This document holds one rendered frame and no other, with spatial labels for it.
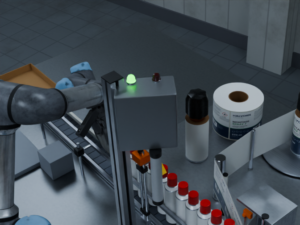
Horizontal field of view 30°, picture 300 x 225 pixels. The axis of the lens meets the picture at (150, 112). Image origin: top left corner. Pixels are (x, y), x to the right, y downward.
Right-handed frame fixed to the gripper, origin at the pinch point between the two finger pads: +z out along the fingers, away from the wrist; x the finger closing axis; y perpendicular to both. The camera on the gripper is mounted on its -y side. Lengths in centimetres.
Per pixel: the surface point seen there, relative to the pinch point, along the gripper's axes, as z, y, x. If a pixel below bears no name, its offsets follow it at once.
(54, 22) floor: -52, 118, 278
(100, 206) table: 15.2, -13.4, -5.5
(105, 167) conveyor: 5.1, -2.7, 2.0
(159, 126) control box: -16, -9, -59
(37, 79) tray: -30, 11, 73
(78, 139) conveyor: -5.2, -1.6, 20.0
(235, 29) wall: 2, 208, 154
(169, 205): 16.2, -2.3, -35.7
